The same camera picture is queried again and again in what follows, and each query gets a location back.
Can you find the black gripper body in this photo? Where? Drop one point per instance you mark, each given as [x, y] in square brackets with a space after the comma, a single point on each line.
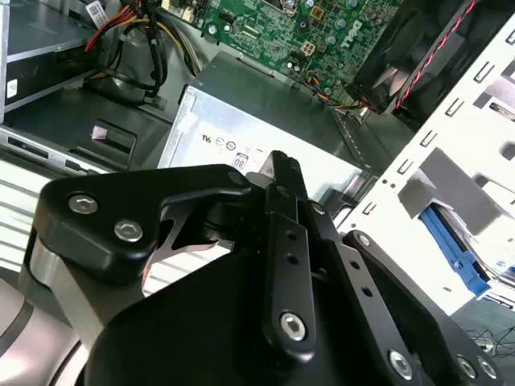
[193, 333]

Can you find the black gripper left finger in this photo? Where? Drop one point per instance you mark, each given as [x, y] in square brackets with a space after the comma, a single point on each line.
[60, 225]

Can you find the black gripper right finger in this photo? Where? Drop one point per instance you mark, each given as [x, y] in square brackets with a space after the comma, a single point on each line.
[338, 249]

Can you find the hard disk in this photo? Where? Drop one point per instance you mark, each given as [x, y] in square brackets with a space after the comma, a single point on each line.
[450, 249]

